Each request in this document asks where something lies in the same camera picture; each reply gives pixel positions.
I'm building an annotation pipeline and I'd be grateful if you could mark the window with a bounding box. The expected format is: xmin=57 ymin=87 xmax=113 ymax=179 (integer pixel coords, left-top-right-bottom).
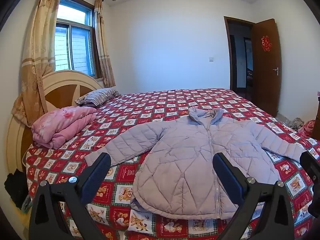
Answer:
xmin=54 ymin=0 xmax=97 ymax=78

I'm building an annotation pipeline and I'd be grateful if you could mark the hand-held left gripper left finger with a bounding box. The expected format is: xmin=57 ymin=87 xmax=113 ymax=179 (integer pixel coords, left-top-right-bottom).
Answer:
xmin=29 ymin=152 xmax=112 ymax=240

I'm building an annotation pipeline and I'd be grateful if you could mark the black cloth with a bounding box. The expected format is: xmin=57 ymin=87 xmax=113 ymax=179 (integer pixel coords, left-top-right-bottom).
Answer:
xmin=4 ymin=169 xmax=30 ymax=209

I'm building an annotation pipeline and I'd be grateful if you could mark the cream and wood headboard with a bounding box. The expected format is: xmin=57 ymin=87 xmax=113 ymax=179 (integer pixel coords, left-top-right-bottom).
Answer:
xmin=6 ymin=70 xmax=104 ymax=178

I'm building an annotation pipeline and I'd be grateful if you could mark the red paper door decoration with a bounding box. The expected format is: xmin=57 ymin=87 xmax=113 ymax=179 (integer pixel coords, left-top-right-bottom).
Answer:
xmin=261 ymin=35 xmax=272 ymax=52

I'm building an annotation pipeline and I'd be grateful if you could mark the folded pink quilt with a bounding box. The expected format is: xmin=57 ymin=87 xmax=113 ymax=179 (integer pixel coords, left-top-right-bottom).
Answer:
xmin=31 ymin=106 xmax=98 ymax=149

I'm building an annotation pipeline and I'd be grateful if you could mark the narrow beige floral curtain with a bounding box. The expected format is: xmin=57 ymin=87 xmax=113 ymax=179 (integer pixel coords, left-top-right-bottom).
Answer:
xmin=94 ymin=0 xmax=116 ymax=88

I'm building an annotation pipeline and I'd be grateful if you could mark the brown wooden door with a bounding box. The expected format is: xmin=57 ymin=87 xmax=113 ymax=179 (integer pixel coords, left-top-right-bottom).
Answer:
xmin=251 ymin=18 xmax=282 ymax=117

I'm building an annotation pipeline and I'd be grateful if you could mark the wide beige floral curtain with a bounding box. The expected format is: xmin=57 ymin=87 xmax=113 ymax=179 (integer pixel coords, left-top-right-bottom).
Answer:
xmin=11 ymin=0 xmax=65 ymax=128

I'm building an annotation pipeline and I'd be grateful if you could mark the striped pillow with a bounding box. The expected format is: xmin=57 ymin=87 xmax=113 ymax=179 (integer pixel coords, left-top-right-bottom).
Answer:
xmin=75 ymin=87 xmax=122 ymax=106

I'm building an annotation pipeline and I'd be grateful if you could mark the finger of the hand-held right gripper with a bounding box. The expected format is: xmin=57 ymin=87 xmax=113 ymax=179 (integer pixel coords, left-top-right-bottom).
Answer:
xmin=299 ymin=150 xmax=320 ymax=188

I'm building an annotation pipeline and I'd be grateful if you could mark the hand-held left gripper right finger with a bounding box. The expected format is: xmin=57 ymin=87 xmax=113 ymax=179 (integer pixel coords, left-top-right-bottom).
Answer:
xmin=212 ymin=152 xmax=295 ymax=240

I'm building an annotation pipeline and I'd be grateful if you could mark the dark wooden door frame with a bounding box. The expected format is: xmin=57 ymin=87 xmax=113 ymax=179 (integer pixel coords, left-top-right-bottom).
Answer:
xmin=224 ymin=16 xmax=255 ymax=90

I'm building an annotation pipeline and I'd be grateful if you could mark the patterned grey cloth heap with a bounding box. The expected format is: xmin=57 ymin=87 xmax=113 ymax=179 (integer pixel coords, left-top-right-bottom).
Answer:
xmin=287 ymin=117 xmax=305 ymax=132

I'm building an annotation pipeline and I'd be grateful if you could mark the red patchwork bear bedsheet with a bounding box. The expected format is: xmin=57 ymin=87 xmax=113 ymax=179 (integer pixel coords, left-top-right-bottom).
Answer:
xmin=24 ymin=88 xmax=320 ymax=240

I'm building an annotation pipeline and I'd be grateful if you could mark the lilac quilted puffer jacket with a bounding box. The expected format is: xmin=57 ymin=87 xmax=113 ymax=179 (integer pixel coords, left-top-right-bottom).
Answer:
xmin=84 ymin=107 xmax=308 ymax=220

